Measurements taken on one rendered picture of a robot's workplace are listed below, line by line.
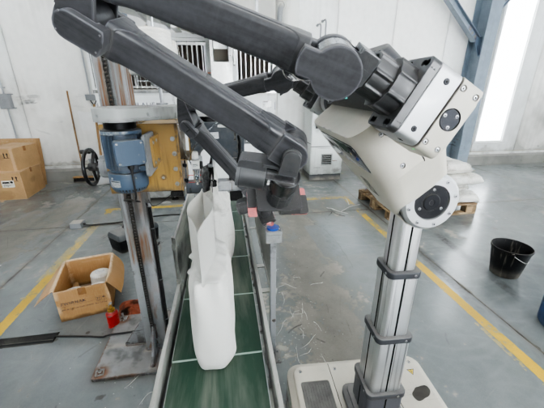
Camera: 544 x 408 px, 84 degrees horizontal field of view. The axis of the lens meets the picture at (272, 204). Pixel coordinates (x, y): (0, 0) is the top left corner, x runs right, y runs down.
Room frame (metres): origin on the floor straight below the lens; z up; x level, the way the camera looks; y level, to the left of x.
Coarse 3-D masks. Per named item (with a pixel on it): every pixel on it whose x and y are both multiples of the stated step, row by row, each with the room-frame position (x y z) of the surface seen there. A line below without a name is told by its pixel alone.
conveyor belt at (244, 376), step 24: (240, 216) 2.56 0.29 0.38; (240, 240) 2.08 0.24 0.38; (240, 264) 1.75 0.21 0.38; (240, 288) 1.48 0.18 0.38; (240, 312) 1.28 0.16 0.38; (192, 336) 1.12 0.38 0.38; (240, 336) 1.12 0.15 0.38; (192, 360) 0.98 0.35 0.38; (240, 360) 0.98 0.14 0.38; (168, 384) 0.87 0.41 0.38; (192, 384) 0.87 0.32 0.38; (216, 384) 0.87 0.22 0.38; (240, 384) 0.87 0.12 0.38; (264, 384) 0.87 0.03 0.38
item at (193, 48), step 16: (176, 32) 3.99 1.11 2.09; (176, 48) 4.01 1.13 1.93; (192, 48) 4.03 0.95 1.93; (208, 48) 4.07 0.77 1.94; (208, 64) 4.07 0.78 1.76; (240, 64) 4.12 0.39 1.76; (256, 64) 4.26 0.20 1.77; (272, 64) 4.19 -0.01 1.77; (96, 96) 3.87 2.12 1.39; (144, 96) 3.95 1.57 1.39; (256, 96) 4.16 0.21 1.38; (272, 96) 4.19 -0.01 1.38; (272, 112) 4.19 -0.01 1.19; (208, 160) 4.06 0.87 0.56; (192, 176) 4.02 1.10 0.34; (224, 176) 4.09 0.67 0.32; (160, 192) 3.99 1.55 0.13
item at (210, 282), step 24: (192, 216) 1.16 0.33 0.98; (192, 240) 1.00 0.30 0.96; (216, 240) 1.22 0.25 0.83; (192, 264) 1.07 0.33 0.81; (216, 264) 1.02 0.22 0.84; (192, 288) 0.96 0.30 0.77; (216, 288) 0.93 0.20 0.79; (192, 312) 0.94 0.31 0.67; (216, 312) 0.91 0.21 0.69; (216, 336) 0.91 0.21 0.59; (216, 360) 0.91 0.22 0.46
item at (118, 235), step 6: (120, 228) 2.67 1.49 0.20; (156, 228) 2.84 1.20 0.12; (108, 234) 2.62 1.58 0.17; (114, 234) 2.58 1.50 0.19; (120, 234) 2.56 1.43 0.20; (156, 234) 2.83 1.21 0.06; (114, 240) 2.56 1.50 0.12; (120, 240) 2.52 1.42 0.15; (114, 246) 2.59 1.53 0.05; (120, 246) 2.52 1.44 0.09; (126, 246) 2.56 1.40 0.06; (120, 252) 2.55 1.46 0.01; (126, 252) 2.56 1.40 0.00
